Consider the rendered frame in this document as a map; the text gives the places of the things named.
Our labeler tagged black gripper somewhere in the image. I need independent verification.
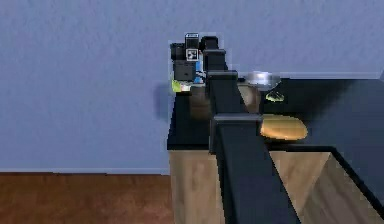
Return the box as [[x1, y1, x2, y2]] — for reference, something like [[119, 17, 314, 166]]
[[169, 42, 198, 83]]

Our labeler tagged small blue object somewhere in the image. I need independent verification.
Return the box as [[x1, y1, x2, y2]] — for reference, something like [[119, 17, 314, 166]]
[[194, 61, 205, 85]]

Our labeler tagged light green round food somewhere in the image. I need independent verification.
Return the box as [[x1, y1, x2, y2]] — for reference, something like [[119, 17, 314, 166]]
[[171, 79, 183, 94]]

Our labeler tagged silver metal bowl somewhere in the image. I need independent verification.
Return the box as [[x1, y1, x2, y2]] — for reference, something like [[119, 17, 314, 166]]
[[244, 70, 282, 92]]

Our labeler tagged yellow green leafy food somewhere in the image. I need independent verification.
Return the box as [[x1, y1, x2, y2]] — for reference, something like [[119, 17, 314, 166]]
[[265, 91, 286, 103]]

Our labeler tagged golden brown bread loaf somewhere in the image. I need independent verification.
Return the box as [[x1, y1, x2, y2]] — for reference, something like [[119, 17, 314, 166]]
[[259, 113, 309, 142]]

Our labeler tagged wooden counter with black top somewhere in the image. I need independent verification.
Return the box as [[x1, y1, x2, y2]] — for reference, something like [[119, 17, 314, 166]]
[[166, 71, 384, 224]]

